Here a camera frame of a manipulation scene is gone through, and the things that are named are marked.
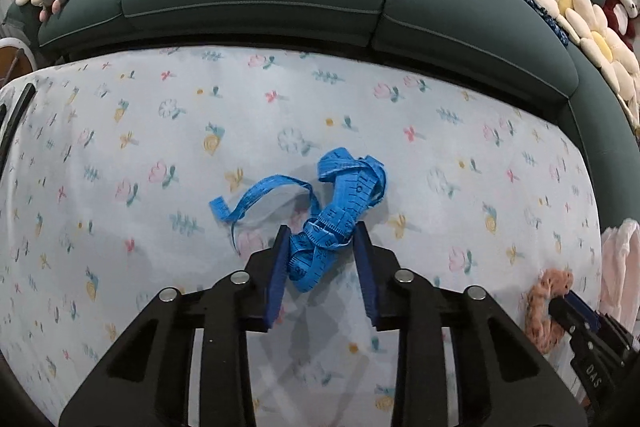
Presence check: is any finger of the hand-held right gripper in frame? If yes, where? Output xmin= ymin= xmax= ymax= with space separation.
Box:
xmin=567 ymin=290 xmax=601 ymax=329
xmin=548 ymin=297 xmax=594 ymax=346

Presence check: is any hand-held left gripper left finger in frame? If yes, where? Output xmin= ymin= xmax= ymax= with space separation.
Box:
xmin=59 ymin=226 xmax=292 ymax=427

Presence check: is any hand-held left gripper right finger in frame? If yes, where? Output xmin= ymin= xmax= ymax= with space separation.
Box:
xmin=352 ymin=223 xmax=589 ymax=427

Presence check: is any peach fuzzy scrunchie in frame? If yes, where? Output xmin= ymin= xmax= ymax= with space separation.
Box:
xmin=524 ymin=268 xmax=576 ymax=354

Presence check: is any blue tape measure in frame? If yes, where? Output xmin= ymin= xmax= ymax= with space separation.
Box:
xmin=209 ymin=147 xmax=388 ymax=294

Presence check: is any person's pink clothing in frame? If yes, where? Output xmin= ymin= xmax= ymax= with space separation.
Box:
xmin=599 ymin=219 xmax=640 ymax=326

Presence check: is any floral tablecloth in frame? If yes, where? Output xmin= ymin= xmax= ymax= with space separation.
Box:
xmin=0 ymin=46 xmax=604 ymax=427

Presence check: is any white daisy flower cushion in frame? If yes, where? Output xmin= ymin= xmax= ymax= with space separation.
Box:
xmin=575 ymin=7 xmax=640 ymax=134
xmin=530 ymin=0 xmax=609 ymax=58

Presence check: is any dark green sofa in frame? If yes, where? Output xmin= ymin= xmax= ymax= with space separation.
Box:
xmin=2 ymin=0 xmax=640 ymax=228

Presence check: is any blue patterned scrunchie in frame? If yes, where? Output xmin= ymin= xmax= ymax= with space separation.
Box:
xmin=517 ymin=0 xmax=571 ymax=48

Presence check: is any red plush toy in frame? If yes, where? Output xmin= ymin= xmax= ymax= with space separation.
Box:
xmin=602 ymin=0 xmax=640 ymax=52

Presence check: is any long black remote control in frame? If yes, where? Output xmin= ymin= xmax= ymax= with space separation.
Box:
xmin=0 ymin=83 xmax=37 ymax=174

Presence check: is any round white side table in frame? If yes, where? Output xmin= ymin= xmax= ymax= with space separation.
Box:
xmin=0 ymin=38 xmax=37 ymax=80

